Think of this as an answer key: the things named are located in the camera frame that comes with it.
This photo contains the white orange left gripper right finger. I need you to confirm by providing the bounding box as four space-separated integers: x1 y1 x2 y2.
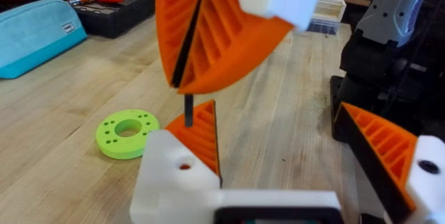
334 102 445 224

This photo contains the clear plastic storage box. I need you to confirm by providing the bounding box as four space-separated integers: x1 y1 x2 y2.
307 0 347 36

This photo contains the black tool case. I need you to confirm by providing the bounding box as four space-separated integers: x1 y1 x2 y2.
71 0 156 39

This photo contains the black screw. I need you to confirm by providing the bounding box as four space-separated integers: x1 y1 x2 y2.
184 93 194 129

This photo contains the white orange left gripper left finger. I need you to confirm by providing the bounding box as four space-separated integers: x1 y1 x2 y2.
129 99 224 224

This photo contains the green disc with holes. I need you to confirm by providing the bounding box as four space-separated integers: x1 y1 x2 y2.
95 109 161 161

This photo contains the finger of the white orange right gripper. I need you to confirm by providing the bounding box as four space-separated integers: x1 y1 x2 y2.
144 0 208 86
176 0 328 95

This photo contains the turquoise zip pouch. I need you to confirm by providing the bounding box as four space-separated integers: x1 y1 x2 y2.
0 0 88 80

